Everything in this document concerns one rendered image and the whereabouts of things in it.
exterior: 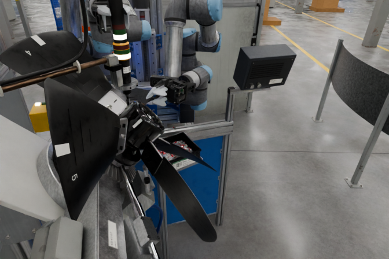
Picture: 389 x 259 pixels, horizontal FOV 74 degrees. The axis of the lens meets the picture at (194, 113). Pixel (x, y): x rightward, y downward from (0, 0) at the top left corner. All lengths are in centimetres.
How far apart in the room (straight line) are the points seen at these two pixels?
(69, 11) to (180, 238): 150
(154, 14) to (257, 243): 161
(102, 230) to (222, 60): 251
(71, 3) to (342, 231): 215
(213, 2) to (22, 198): 92
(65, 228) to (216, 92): 261
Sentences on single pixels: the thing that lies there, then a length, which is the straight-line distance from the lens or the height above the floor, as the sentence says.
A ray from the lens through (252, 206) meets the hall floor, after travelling 214.
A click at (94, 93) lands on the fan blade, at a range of 73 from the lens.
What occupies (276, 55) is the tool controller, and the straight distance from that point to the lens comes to 131.
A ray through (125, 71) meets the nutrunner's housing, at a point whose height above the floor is 133.
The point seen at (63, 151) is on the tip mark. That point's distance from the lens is 44.
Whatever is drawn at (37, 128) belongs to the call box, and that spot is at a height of 100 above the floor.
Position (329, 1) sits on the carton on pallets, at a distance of 1317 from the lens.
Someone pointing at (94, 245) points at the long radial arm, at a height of 114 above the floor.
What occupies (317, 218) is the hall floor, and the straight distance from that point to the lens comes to 223.
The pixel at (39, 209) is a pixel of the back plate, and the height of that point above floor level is 112.
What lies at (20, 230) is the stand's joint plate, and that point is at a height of 99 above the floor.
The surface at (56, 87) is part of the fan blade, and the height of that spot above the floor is 142.
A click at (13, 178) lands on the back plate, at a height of 117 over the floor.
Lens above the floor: 159
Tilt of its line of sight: 30 degrees down
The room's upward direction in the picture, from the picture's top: 1 degrees clockwise
